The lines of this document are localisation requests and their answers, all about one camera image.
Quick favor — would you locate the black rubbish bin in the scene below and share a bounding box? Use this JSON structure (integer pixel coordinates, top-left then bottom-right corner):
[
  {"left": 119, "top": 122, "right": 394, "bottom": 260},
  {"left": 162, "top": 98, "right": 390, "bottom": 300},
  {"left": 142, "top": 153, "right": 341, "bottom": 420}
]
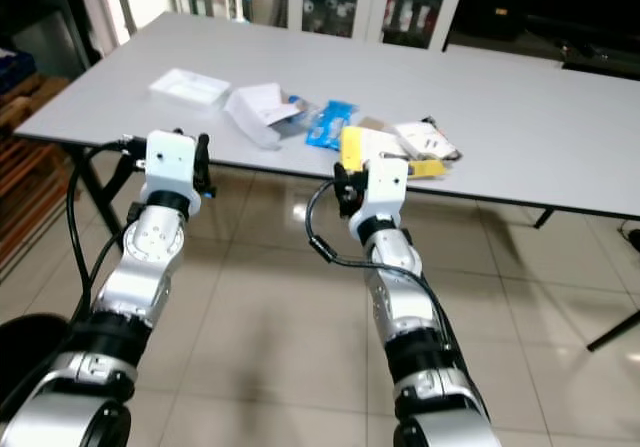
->
[{"left": 0, "top": 313, "right": 73, "bottom": 413}]

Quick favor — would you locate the yellow packet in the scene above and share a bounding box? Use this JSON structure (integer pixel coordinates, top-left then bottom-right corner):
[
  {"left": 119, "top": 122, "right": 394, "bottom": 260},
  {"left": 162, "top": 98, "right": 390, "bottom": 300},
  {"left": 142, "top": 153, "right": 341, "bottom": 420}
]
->
[{"left": 340, "top": 125, "right": 449, "bottom": 180}]

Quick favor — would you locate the blue snack packet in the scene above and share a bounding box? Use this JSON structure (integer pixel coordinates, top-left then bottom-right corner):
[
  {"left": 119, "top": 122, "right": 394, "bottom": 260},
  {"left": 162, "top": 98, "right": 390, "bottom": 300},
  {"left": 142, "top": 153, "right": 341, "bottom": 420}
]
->
[{"left": 306, "top": 100, "right": 359, "bottom": 151}]

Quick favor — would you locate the white crumpled paper bag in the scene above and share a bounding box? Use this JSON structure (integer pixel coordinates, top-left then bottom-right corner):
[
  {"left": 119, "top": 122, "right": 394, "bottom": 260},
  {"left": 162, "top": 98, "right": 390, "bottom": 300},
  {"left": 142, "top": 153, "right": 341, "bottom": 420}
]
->
[{"left": 225, "top": 82, "right": 306, "bottom": 150}]

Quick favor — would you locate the white plastic tray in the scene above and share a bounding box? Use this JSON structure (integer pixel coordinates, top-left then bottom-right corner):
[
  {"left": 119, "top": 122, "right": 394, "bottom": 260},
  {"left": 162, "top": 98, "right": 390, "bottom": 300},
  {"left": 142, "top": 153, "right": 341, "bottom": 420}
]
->
[{"left": 148, "top": 67, "right": 233, "bottom": 108}]

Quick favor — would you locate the clear plastic wrapper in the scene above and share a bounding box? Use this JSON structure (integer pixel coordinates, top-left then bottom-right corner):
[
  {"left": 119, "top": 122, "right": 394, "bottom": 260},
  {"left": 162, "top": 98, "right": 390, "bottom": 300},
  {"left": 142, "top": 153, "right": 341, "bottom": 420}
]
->
[{"left": 282, "top": 94, "right": 321, "bottom": 136}]

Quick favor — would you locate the white printed packet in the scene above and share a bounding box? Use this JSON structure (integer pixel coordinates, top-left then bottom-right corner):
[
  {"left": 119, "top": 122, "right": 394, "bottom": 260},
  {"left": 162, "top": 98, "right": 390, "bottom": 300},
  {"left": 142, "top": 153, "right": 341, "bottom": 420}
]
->
[{"left": 392, "top": 117, "right": 463, "bottom": 163}]

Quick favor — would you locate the grey table with black legs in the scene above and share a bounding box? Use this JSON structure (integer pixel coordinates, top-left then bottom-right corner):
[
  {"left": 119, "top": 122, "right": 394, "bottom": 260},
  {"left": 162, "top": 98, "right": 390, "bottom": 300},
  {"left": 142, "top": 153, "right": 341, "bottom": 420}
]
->
[{"left": 15, "top": 12, "right": 640, "bottom": 353}]

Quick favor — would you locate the wooden pallet stack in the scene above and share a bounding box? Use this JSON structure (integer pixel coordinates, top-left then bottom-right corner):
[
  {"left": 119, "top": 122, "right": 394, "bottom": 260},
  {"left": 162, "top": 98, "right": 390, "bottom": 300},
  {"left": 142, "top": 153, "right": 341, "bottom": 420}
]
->
[{"left": 0, "top": 71, "right": 63, "bottom": 273}]

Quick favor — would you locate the white glass door cabinet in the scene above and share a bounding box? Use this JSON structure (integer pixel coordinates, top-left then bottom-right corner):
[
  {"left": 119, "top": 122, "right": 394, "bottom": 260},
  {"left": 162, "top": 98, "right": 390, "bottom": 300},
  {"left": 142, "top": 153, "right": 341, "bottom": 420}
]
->
[{"left": 285, "top": 0, "right": 473, "bottom": 54}]

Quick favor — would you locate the blue crate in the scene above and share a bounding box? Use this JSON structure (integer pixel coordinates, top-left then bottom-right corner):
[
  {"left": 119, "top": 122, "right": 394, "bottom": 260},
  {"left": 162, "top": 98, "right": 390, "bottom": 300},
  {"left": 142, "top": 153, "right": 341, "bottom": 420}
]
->
[{"left": 0, "top": 47, "right": 37, "bottom": 93}]

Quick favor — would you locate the black shelf unit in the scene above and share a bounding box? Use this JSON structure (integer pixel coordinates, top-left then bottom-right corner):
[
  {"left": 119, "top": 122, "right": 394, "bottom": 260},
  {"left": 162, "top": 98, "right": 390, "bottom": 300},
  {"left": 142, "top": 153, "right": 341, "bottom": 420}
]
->
[{"left": 0, "top": 0, "right": 106, "bottom": 80}]

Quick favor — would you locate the dark low cabinet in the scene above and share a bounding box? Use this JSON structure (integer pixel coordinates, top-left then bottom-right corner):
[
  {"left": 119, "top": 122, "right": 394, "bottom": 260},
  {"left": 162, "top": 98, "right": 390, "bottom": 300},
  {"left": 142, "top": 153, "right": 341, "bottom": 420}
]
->
[{"left": 445, "top": 0, "right": 640, "bottom": 80}]

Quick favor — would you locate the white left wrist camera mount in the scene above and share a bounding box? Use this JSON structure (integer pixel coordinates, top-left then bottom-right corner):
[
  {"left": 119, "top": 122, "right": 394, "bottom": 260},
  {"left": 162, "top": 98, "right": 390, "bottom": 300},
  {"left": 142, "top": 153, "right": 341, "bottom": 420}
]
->
[{"left": 144, "top": 129, "right": 202, "bottom": 214}]

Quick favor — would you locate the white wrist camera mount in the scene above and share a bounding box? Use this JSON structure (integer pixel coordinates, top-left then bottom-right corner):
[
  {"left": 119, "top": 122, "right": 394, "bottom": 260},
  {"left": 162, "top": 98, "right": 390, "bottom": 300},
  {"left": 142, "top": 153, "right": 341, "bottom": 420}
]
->
[
  {"left": 144, "top": 129, "right": 202, "bottom": 214},
  {"left": 359, "top": 154, "right": 410, "bottom": 230}
]

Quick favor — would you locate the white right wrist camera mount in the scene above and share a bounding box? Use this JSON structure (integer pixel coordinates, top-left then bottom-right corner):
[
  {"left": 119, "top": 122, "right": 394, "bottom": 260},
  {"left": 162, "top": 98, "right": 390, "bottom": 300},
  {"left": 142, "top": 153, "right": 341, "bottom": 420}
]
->
[{"left": 359, "top": 154, "right": 410, "bottom": 230}]

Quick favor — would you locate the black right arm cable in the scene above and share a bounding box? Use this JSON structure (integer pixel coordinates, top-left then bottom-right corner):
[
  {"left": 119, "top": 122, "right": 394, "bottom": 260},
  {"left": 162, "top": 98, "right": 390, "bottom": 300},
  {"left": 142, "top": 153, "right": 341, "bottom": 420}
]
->
[{"left": 305, "top": 179, "right": 473, "bottom": 368}]

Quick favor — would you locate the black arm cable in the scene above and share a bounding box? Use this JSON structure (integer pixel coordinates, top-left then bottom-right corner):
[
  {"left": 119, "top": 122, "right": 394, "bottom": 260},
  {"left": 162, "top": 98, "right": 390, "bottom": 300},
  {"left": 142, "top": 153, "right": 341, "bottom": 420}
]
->
[
  {"left": 305, "top": 179, "right": 473, "bottom": 368},
  {"left": 0, "top": 137, "right": 149, "bottom": 428}
]

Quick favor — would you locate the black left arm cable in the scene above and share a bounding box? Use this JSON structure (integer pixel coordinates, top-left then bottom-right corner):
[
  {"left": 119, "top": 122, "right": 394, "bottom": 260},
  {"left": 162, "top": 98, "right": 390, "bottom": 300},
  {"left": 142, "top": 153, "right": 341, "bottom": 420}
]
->
[{"left": 0, "top": 137, "right": 149, "bottom": 428}]

